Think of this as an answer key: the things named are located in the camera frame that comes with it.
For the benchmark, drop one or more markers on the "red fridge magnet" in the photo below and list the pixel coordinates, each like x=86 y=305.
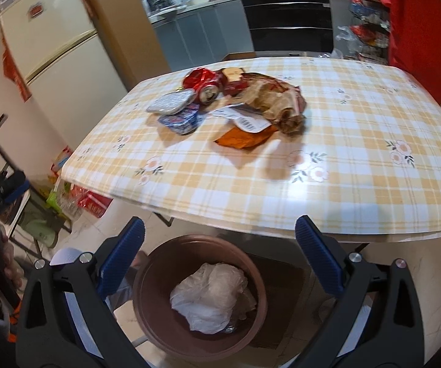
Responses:
x=36 y=10

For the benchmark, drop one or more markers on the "crushed red can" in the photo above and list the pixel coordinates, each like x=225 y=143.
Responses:
x=201 y=82

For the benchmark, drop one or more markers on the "metal table leg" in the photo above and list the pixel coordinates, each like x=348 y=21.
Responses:
x=164 y=218

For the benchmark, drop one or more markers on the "black built-in oven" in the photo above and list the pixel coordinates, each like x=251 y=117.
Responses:
x=289 y=23

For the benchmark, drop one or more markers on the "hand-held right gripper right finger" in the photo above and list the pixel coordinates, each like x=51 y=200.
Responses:
x=320 y=258

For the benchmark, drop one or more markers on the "white plastic bag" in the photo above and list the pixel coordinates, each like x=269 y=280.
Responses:
x=212 y=299

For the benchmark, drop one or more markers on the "red wrapper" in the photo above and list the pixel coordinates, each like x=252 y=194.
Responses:
x=237 y=87

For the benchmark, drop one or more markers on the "red paper banner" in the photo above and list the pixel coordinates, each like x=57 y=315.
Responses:
x=15 y=73

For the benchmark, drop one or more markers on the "brown cardboard sheet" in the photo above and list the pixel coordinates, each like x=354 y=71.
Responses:
x=285 y=287

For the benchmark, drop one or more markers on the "brown plastic bin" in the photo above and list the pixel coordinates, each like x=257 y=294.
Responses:
x=155 y=306

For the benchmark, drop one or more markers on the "silver glitter pouch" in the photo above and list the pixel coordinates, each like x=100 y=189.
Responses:
x=170 y=101

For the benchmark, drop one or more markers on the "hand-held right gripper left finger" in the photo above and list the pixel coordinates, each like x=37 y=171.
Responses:
x=122 y=257

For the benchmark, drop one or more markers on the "brown paper bag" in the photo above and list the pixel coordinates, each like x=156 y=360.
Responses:
x=277 y=99

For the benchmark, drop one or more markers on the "orange wrapper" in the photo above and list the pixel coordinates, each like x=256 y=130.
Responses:
x=243 y=140

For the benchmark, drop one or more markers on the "red snack package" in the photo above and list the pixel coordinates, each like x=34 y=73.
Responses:
x=94 y=201

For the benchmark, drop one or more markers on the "cream refrigerator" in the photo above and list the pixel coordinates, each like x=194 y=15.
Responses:
x=63 y=46

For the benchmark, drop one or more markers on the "green snack bag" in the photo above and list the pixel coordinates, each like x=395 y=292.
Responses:
x=57 y=199

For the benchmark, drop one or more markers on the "pale green bag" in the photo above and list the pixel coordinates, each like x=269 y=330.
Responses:
x=40 y=226

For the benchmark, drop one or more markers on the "blue white wrapper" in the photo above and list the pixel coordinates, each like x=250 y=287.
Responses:
x=180 y=120

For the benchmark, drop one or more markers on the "white paper receipt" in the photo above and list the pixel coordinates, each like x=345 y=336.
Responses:
x=243 y=119

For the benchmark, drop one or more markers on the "red apron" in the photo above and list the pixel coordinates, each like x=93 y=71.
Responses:
x=419 y=30

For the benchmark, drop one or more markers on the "orange yellow snack bag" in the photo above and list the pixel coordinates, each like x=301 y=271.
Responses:
x=60 y=165

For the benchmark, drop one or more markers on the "grey lower cabinets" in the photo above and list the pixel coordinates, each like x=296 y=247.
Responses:
x=205 y=34

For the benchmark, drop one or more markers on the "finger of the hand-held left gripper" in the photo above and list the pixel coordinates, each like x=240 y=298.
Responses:
x=11 y=188

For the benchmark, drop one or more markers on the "yellow checked tablecloth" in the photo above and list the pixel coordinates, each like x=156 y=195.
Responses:
x=339 y=184

